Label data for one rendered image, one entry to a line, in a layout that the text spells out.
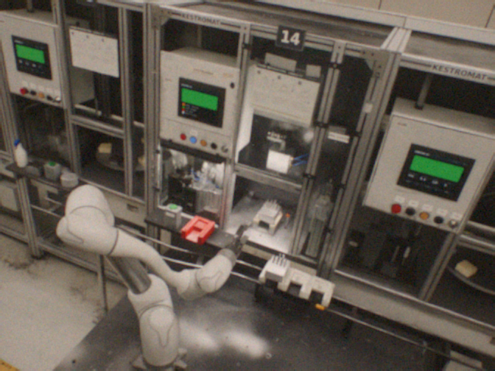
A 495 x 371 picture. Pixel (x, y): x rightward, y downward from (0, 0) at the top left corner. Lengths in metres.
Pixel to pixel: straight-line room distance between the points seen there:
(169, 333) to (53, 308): 1.56
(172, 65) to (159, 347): 1.28
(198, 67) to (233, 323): 1.27
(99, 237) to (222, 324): 0.92
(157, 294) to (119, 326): 0.32
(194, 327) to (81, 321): 1.17
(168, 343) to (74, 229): 0.66
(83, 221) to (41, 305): 1.86
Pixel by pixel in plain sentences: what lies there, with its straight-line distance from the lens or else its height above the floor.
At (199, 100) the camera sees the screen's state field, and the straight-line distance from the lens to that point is 2.01.
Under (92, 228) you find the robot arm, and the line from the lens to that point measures 1.46.
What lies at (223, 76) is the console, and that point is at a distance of 1.95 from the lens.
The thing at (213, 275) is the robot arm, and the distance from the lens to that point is 1.67.
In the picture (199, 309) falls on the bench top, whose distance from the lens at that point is 2.20.
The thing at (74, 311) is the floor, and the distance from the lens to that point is 3.18.
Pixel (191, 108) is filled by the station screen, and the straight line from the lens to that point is 2.05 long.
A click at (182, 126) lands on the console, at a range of 2.14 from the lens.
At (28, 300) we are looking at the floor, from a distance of 3.33.
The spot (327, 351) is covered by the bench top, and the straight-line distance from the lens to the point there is 2.16.
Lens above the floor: 2.32
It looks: 31 degrees down
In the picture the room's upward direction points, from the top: 8 degrees clockwise
